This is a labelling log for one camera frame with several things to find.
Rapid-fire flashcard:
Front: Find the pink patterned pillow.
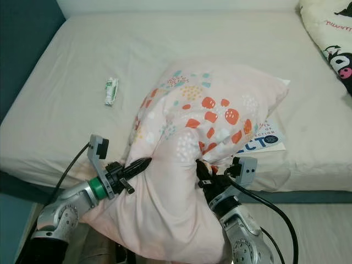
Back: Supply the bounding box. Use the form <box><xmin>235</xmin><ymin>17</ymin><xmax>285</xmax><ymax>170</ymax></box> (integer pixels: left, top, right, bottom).
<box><xmin>80</xmin><ymin>57</ymin><xmax>290</xmax><ymax>264</ymax></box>

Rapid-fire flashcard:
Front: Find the white book with blue letters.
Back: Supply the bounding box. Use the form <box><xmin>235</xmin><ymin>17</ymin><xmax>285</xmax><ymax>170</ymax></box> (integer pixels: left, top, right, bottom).
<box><xmin>236</xmin><ymin>120</ymin><xmax>287</xmax><ymax>156</ymax></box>

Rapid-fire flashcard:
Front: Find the green white tube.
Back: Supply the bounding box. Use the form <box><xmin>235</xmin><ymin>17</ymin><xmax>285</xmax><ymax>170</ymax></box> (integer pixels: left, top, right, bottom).
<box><xmin>104</xmin><ymin>78</ymin><xmax>119</xmax><ymax>105</ymax></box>

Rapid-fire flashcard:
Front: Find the cream sheeted mattress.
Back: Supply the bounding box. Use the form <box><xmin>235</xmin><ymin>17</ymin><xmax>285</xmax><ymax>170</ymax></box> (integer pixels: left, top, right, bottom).
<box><xmin>0</xmin><ymin>11</ymin><xmax>352</xmax><ymax>193</ymax></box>

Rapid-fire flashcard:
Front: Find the cream cartoon print blanket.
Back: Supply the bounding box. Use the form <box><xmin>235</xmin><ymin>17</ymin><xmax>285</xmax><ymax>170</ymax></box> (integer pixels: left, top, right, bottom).
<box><xmin>300</xmin><ymin>0</ymin><xmax>352</xmax><ymax>97</ymax></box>

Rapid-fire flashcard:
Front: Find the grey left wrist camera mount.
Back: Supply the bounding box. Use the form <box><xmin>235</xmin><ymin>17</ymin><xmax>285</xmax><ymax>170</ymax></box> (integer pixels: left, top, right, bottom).
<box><xmin>88</xmin><ymin>134</ymin><xmax>116</xmax><ymax>200</ymax></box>

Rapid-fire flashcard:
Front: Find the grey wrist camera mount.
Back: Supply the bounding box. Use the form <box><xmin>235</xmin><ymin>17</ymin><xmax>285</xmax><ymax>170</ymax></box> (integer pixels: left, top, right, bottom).
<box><xmin>224</xmin><ymin>156</ymin><xmax>258</xmax><ymax>193</ymax></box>
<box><xmin>88</xmin><ymin>134</ymin><xmax>116</xmax><ymax>200</ymax></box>

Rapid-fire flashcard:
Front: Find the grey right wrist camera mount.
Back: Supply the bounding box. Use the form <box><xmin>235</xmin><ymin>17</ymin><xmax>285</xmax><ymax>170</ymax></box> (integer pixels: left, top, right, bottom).
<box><xmin>224</xmin><ymin>156</ymin><xmax>258</xmax><ymax>193</ymax></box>

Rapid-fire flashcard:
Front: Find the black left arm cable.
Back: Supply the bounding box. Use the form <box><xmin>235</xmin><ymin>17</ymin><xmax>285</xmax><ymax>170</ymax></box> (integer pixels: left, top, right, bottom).
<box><xmin>15</xmin><ymin>142</ymin><xmax>91</xmax><ymax>264</ymax></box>

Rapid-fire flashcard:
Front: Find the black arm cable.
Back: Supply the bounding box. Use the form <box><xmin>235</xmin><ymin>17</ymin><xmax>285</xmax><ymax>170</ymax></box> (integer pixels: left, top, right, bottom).
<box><xmin>225</xmin><ymin>168</ymin><xmax>299</xmax><ymax>264</ymax></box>
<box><xmin>15</xmin><ymin>142</ymin><xmax>91</xmax><ymax>264</ymax></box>

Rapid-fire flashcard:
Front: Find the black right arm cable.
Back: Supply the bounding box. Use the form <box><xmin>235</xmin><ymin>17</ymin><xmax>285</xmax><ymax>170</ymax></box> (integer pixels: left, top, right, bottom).
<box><xmin>225</xmin><ymin>168</ymin><xmax>299</xmax><ymax>264</ymax></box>

